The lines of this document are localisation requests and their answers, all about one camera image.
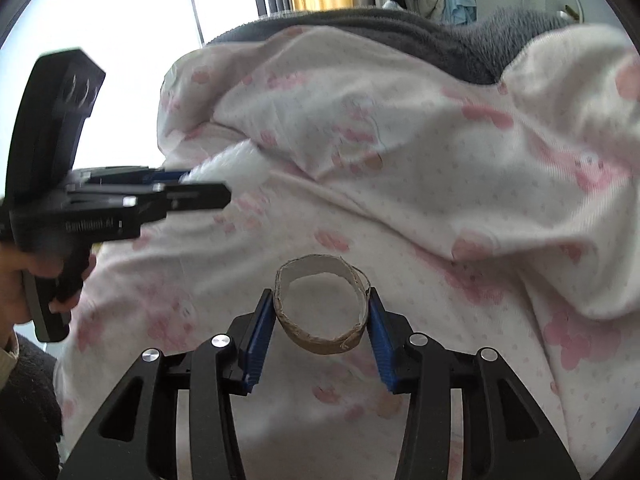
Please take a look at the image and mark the person's left hand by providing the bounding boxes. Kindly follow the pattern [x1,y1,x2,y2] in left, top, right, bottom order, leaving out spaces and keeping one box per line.
[0,247,97,347]

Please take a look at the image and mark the white round appliance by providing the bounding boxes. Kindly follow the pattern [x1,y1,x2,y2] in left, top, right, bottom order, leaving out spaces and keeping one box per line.
[529,0,587,24]

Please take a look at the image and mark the cardboard tape ring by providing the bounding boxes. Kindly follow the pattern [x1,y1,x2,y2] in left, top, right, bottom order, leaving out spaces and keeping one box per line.
[272,254,372,355]

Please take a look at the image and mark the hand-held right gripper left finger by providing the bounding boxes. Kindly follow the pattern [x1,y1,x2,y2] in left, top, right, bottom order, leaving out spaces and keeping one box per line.
[60,288,275,480]

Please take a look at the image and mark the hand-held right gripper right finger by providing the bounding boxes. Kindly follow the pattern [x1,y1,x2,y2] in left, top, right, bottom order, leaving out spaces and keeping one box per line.
[367,287,581,480]

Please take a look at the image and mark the grey fleece blanket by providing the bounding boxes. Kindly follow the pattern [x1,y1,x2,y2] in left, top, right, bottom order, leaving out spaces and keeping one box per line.
[204,5,592,87]

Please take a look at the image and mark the pink printed blanket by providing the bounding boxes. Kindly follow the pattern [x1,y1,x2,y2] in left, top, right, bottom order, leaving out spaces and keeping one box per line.
[52,22,640,480]

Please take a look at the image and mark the person's left forearm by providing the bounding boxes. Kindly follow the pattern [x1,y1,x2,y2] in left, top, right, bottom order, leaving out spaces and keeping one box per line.
[0,332,64,480]

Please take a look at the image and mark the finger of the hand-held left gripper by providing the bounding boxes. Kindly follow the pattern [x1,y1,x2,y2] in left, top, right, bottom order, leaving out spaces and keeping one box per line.
[164,182,232,212]
[84,165,189,184]

